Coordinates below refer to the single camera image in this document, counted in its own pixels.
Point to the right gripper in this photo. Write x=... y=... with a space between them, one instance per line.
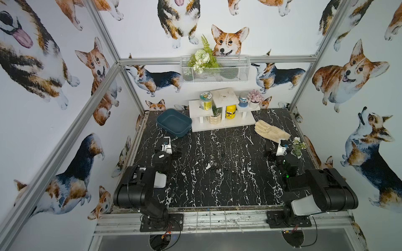
x=276 y=158

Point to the teal plastic storage box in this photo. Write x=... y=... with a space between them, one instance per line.
x=175 y=122

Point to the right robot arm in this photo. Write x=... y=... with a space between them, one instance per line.
x=313 y=192

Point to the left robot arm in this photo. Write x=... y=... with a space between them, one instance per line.
x=136 y=190

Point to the small potted white flower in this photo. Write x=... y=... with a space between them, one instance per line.
x=297 y=147

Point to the beige work glove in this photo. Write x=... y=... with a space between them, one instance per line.
x=270 y=132

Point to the black hex nut cluster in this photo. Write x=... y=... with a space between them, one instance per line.
x=218 y=163

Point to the woven pot green plant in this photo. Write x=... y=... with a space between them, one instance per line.
x=216 y=118

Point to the pink flower pot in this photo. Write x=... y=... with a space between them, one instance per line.
x=254 y=98

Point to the yellow can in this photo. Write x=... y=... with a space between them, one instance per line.
x=230 y=111

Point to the white tiered display shelf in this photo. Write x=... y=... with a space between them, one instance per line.
x=221 y=99

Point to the green label tin can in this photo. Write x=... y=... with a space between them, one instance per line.
x=206 y=101

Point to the artificial green white flowers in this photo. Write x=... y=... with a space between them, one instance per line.
x=203 y=59

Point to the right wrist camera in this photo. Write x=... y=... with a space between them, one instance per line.
x=282 y=148

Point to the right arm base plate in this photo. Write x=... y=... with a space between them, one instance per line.
x=279 y=219

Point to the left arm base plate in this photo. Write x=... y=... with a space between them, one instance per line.
x=171 y=222

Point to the white wire wall basket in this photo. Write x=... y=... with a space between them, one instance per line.
x=224 y=69

